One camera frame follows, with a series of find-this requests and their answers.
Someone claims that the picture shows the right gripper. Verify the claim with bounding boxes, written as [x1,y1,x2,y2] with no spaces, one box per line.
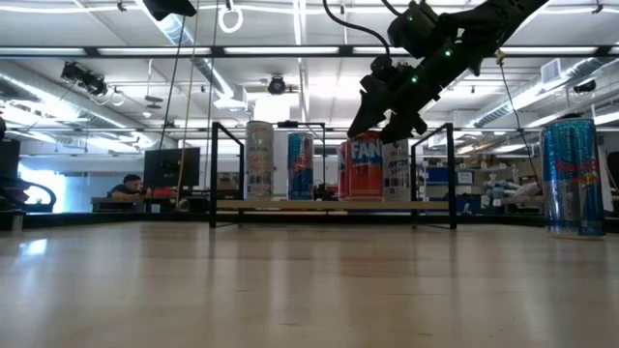
[346,57,451,145]

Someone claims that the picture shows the white Celsius Arctic can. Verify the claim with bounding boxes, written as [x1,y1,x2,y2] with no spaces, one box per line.
[381,138,412,202]

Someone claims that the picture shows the blue silver Red Bull can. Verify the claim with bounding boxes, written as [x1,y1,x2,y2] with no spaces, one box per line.
[539,117,606,238]
[287,131,315,201]

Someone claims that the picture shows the white Celsius tropical can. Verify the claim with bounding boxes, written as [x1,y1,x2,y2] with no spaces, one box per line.
[245,120,276,201]

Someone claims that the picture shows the blue storage bins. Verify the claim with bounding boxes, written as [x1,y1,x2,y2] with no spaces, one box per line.
[425,166,478,186]

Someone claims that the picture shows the black monitor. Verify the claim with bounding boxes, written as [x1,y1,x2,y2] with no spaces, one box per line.
[143,147,201,189]

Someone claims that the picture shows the person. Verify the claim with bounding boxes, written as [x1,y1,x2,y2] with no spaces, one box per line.
[106,173,146,199]

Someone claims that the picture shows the black ceiling-mounted device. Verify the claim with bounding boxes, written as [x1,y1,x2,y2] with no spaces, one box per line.
[60,61,108,97]

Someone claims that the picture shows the black curved chair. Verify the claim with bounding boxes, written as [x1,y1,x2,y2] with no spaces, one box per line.
[0,176,58,214]

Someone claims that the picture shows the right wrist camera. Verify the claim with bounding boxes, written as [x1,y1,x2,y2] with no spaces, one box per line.
[369,53,403,78]

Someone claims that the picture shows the black overhead frame bar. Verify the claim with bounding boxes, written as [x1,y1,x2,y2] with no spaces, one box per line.
[0,44,619,60]

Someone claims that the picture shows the black camera cable loop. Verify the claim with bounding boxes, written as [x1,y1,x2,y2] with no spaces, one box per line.
[322,0,392,57]

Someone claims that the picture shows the black wire rack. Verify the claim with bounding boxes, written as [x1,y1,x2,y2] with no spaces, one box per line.
[208,121,458,231]

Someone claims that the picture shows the overhead camera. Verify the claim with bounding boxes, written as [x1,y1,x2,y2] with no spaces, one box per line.
[266,74,287,97]

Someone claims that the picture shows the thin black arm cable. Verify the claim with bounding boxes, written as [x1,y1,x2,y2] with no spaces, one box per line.
[496,47,542,188]

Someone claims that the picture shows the silver ventilation duct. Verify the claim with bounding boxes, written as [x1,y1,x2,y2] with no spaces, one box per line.
[139,0,238,98]
[471,57,601,130]

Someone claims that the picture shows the white cable ring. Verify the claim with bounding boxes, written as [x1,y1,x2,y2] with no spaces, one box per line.
[217,4,245,35]

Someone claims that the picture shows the yellow hanging rope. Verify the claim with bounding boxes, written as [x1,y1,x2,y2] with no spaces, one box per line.
[174,0,200,204]

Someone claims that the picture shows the black hanging cable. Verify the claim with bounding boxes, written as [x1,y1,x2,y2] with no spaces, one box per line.
[159,14,188,146]

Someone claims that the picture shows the black aluminium table frame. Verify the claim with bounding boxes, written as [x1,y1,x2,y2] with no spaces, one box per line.
[0,210,619,231]

